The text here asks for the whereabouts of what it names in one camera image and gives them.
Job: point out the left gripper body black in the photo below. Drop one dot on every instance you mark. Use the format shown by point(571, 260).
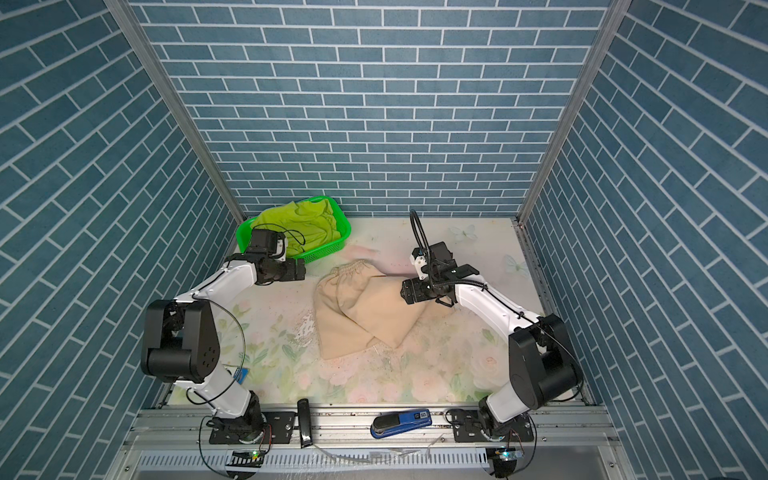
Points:
point(288, 270)

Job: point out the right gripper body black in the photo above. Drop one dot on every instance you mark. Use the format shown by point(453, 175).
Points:
point(422, 288)

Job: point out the beige drawstring shorts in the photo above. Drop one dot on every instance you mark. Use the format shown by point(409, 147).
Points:
point(356, 306)

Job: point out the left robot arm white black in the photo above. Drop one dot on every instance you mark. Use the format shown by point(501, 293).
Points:
point(180, 339)

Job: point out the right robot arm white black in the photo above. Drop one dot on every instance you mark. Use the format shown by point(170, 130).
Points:
point(541, 363)

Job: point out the lime green shorts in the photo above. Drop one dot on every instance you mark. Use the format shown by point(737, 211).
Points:
point(306, 225)

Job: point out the green plastic basket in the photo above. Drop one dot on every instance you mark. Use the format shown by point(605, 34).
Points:
point(244, 234)

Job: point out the white blue paper card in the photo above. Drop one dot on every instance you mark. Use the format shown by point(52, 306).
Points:
point(240, 375)

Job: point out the black remote-like device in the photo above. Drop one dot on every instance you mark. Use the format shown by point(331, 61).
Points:
point(304, 423)

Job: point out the blue black stapler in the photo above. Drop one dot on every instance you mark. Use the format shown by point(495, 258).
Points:
point(398, 422)

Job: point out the left circuit board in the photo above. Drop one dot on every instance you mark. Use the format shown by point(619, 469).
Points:
point(245, 459)

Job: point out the circuit board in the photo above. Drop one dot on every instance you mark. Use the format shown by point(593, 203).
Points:
point(245, 459)
point(502, 462)

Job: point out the right circuit board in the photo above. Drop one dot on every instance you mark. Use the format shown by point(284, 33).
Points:
point(502, 462)

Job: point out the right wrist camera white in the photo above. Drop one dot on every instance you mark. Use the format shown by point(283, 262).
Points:
point(419, 262)

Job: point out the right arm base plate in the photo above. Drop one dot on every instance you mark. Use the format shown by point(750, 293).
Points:
point(473, 426)

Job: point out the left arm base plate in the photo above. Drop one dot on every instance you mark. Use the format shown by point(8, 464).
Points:
point(275, 427)

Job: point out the aluminium front rail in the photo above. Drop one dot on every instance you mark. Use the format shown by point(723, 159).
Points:
point(337, 426)

